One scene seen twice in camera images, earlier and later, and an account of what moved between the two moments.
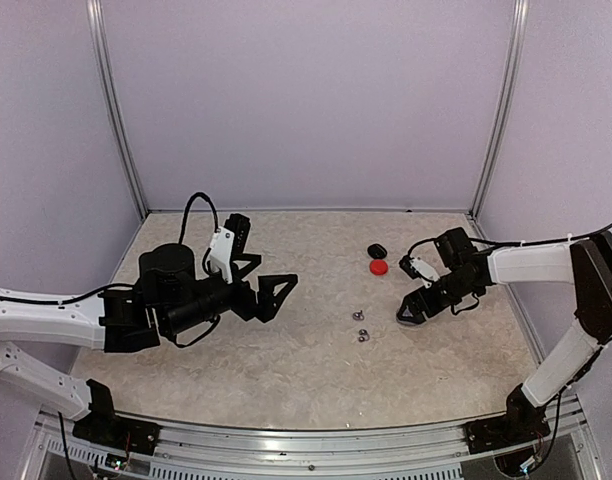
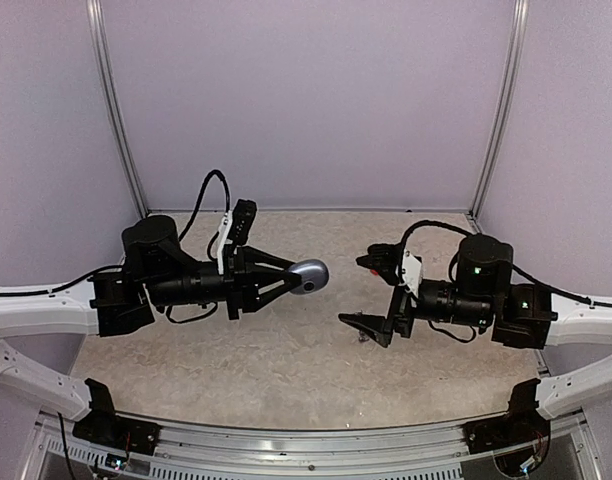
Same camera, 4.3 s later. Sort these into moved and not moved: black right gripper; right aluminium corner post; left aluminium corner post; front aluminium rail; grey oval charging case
Moved: grey oval charging case; black right gripper
Not moved: front aluminium rail; left aluminium corner post; right aluminium corner post
